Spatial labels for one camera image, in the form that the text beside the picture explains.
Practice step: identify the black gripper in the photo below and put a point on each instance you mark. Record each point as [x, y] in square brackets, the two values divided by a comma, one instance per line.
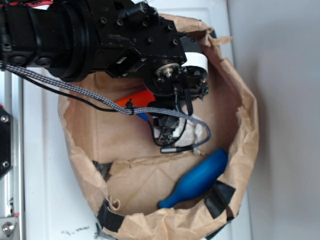
[150, 48]

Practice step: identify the orange plastic toy carrot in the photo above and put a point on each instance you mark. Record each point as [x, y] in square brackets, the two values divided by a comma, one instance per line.
[139, 99]

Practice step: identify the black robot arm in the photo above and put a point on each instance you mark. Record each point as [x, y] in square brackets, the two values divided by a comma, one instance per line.
[75, 38]

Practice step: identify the brown paper bag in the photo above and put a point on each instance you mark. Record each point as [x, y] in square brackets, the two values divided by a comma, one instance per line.
[114, 158]

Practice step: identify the crumpled white paper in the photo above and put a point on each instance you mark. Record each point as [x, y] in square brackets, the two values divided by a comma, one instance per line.
[192, 135]

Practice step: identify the blue plastic bottle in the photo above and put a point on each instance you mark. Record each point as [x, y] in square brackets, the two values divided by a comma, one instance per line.
[198, 180]

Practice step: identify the black tape piece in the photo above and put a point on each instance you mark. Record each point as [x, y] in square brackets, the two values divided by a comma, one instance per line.
[218, 198]
[108, 219]

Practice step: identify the black tape piece lower left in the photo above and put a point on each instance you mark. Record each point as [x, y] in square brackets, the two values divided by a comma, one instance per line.
[108, 219]

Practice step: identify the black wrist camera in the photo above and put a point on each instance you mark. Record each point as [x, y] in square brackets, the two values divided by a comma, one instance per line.
[166, 130]

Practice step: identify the aluminium frame rail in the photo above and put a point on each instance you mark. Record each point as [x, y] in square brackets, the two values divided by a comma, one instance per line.
[12, 197]

